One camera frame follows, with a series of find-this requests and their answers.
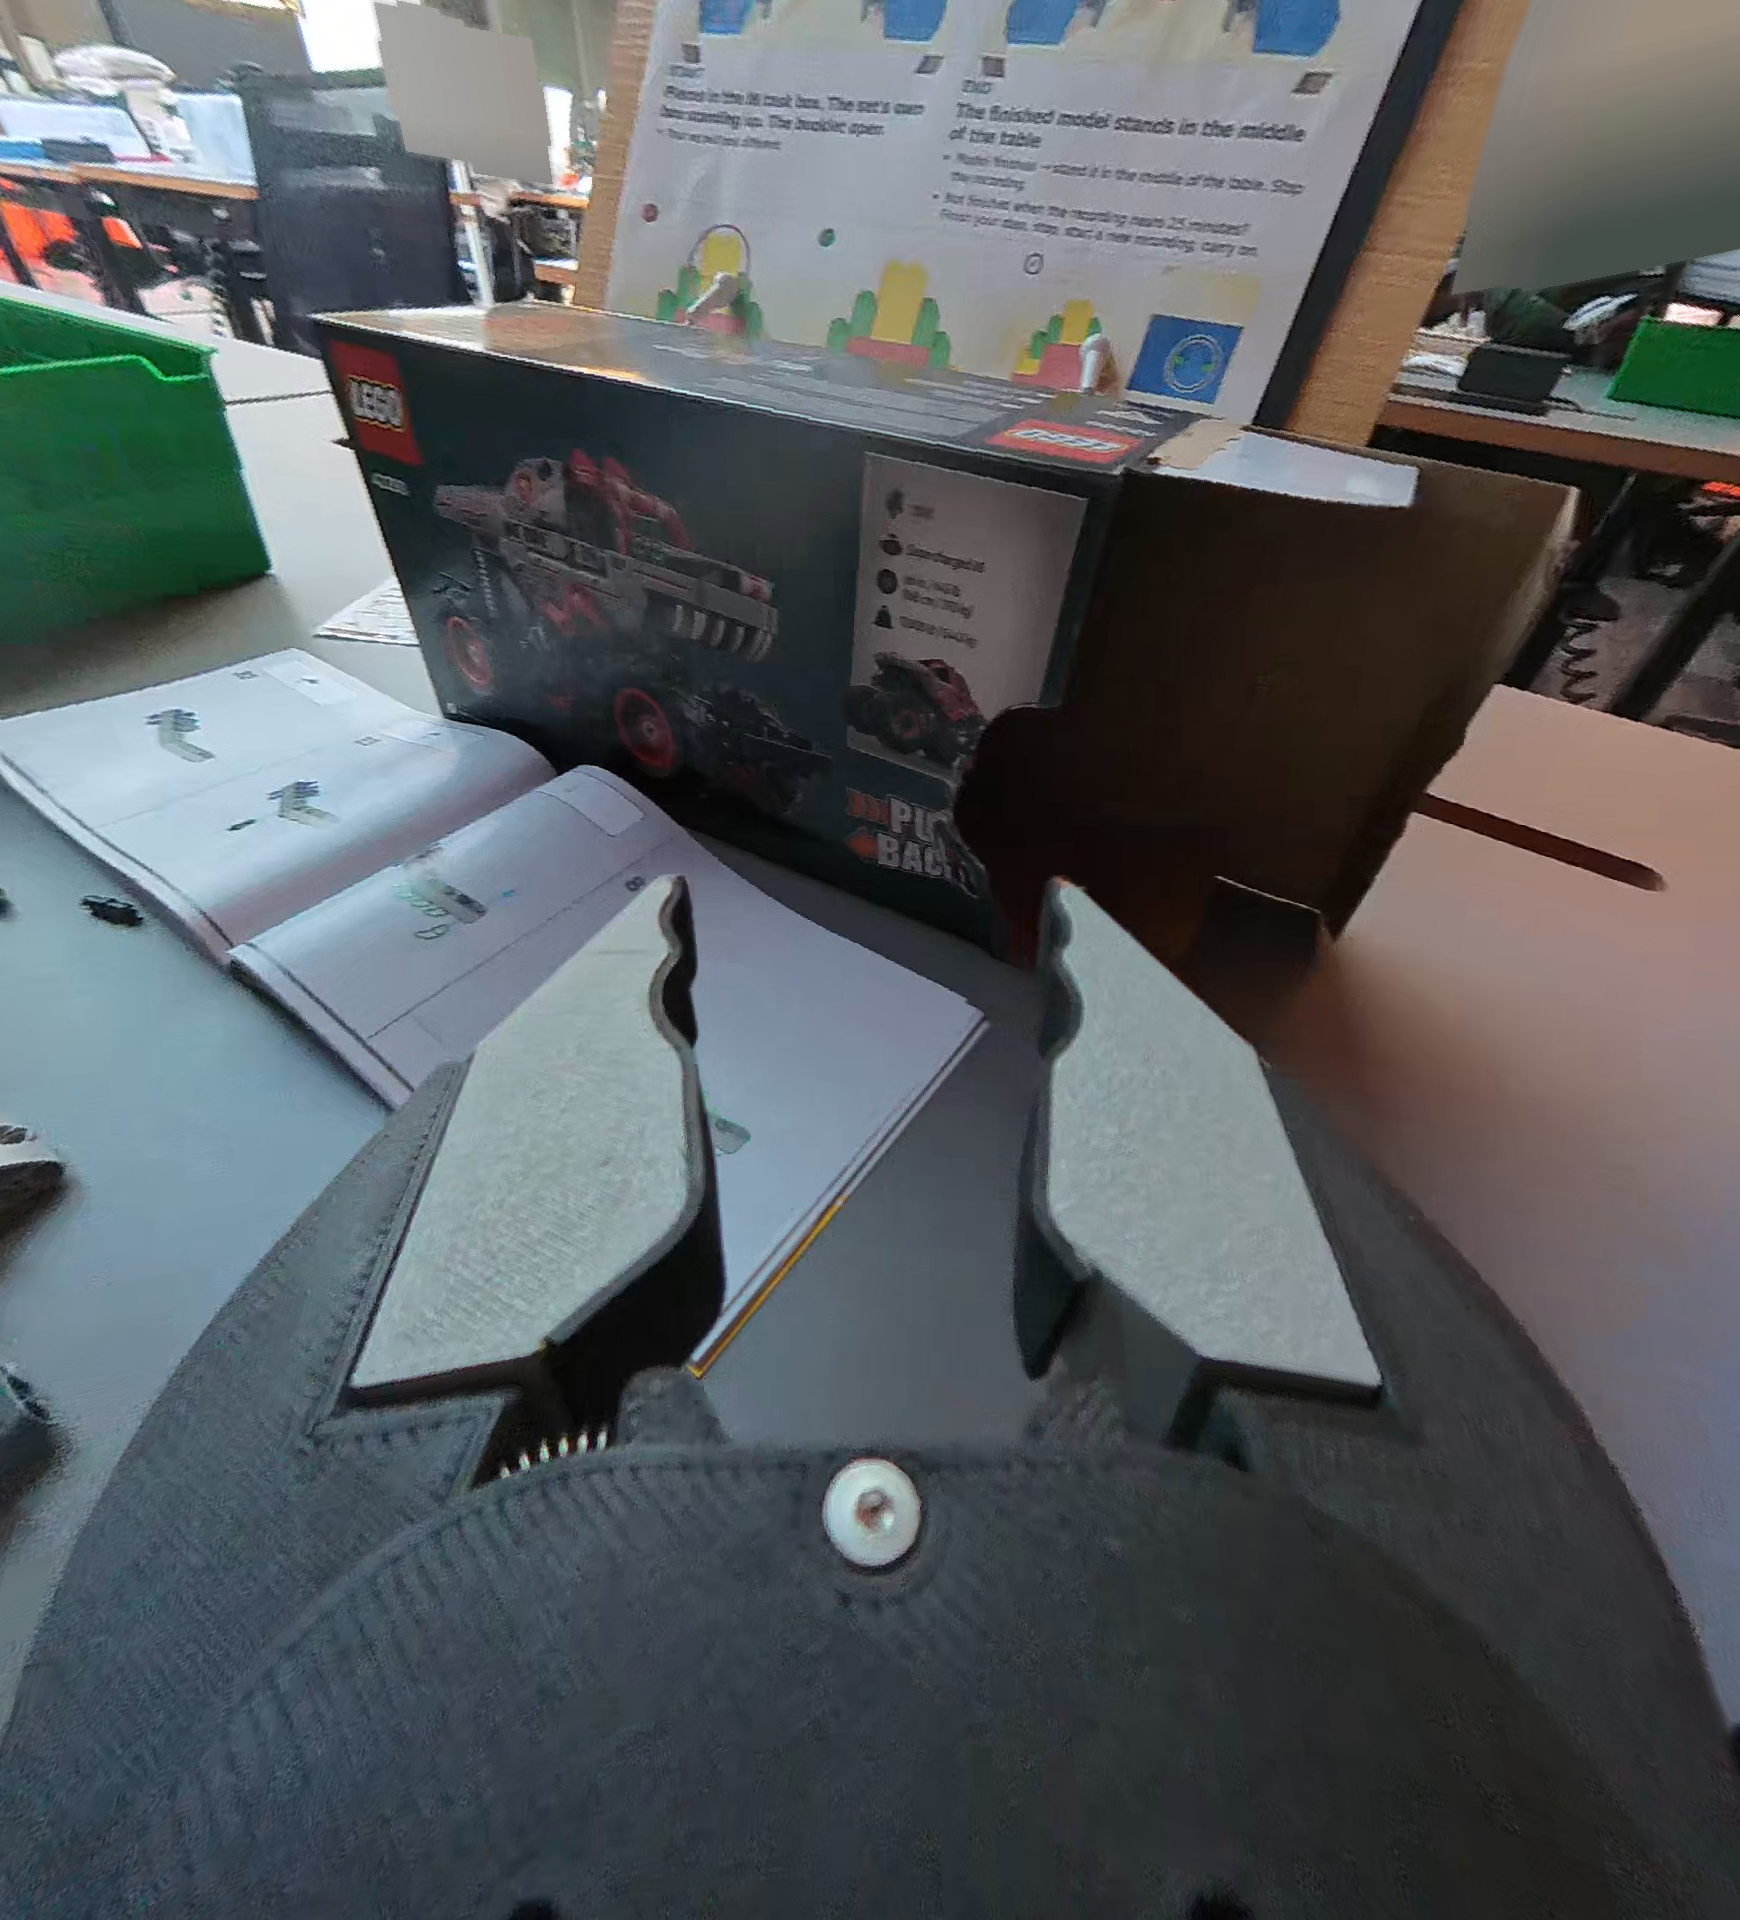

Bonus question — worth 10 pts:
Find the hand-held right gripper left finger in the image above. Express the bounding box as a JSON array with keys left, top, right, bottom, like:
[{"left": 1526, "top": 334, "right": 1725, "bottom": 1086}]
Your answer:
[{"left": 344, "top": 873, "right": 730, "bottom": 1399}]

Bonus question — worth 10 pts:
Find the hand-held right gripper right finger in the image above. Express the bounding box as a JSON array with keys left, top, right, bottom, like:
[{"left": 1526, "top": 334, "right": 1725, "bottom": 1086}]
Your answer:
[{"left": 1012, "top": 875, "right": 1386, "bottom": 1446}]

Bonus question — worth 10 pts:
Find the green plastic bin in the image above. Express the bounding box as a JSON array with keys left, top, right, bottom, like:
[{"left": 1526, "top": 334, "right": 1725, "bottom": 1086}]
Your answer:
[{"left": 0, "top": 291, "right": 273, "bottom": 671}]

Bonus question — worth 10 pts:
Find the dark lego set box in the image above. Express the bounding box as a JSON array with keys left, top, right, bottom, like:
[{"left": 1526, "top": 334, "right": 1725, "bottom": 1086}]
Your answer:
[{"left": 308, "top": 304, "right": 1579, "bottom": 965}]

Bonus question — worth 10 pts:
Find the open instruction booklet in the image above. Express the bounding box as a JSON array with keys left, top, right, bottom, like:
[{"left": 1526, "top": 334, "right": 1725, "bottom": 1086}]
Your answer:
[{"left": 0, "top": 646, "right": 990, "bottom": 1377}]

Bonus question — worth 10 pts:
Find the white sticker sheet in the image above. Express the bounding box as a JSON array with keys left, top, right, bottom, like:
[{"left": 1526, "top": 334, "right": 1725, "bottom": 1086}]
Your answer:
[{"left": 313, "top": 576, "right": 425, "bottom": 647}]

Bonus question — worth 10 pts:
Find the wooden desk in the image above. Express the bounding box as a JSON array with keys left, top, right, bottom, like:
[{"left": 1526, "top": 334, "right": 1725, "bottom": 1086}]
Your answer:
[{"left": 1376, "top": 355, "right": 1740, "bottom": 489}]

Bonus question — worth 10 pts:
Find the black device on desk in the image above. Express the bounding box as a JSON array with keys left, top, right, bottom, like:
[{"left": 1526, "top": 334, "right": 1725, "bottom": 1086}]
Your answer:
[{"left": 1453, "top": 342, "right": 1571, "bottom": 418}]

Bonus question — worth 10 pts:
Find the green bin on desk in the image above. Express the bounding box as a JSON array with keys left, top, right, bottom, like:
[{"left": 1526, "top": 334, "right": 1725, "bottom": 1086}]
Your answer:
[{"left": 1603, "top": 314, "right": 1740, "bottom": 423}]

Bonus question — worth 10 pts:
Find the cardboard poster stand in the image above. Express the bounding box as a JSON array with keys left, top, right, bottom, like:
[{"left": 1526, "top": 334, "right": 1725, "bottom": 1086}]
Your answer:
[{"left": 570, "top": 0, "right": 1535, "bottom": 447}]

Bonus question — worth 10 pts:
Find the black mesh office chair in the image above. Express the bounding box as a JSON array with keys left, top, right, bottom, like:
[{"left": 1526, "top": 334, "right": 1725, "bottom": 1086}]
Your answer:
[{"left": 230, "top": 71, "right": 462, "bottom": 329}]

